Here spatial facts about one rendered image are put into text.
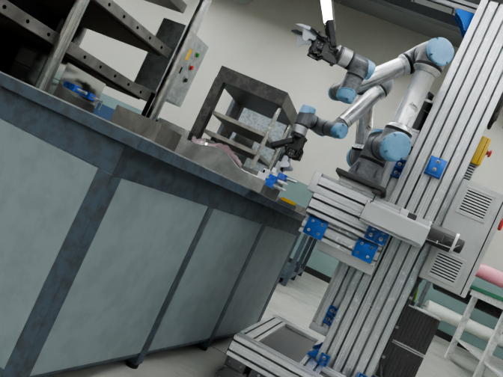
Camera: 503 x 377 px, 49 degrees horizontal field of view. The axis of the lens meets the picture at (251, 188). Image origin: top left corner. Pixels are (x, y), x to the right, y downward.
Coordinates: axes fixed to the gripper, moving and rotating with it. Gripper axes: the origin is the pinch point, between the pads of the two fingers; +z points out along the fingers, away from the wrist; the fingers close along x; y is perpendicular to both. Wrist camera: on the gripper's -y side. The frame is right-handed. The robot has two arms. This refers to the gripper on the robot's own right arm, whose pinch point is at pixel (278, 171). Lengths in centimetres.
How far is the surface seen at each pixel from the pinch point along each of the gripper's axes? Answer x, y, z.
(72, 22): -85, -73, -16
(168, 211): -88, 2, 38
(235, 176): -49, 2, 15
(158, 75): 0, -86, -28
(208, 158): -53, -11, 12
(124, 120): -92, -26, 15
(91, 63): -60, -78, -9
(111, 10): -65, -76, -33
